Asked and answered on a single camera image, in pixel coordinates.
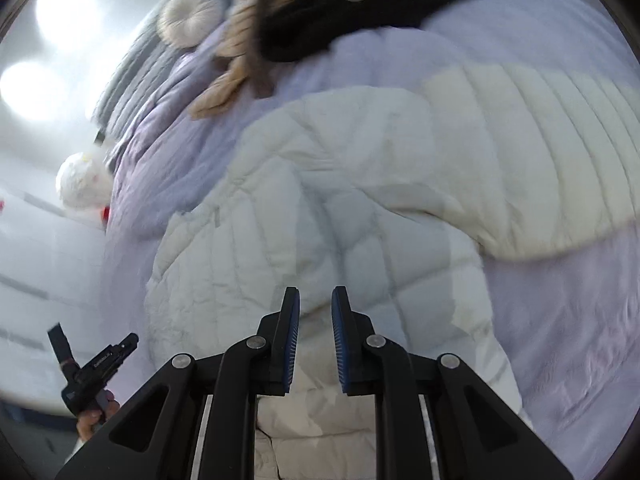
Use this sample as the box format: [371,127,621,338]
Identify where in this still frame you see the black folded garment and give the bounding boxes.
[257,0,477,64]

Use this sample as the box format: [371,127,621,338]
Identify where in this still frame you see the white fluffy plush toy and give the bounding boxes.
[55,152,117,222]

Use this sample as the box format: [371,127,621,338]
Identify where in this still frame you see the lavender quilted bedspread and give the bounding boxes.
[102,0,640,480]

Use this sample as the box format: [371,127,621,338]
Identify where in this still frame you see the beige braided knit scarf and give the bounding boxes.
[190,0,313,121]

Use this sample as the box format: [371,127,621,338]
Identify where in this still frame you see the cream white puffer jacket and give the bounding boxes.
[144,62,640,480]

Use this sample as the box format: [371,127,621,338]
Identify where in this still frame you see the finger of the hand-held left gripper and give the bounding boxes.
[47,323,77,367]
[82,332,140,372]

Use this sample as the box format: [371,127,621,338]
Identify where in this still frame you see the person's left hand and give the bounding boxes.
[76,394,122,444]

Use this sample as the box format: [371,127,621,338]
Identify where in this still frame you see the round cream pleated cushion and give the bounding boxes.
[160,0,224,49]

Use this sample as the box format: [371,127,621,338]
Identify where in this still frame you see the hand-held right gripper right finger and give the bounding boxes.
[331,286,573,480]

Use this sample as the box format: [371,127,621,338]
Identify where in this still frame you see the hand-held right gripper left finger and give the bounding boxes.
[54,286,301,480]

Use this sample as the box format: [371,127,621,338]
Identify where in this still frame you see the grey quilted headboard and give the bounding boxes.
[92,24,187,142]

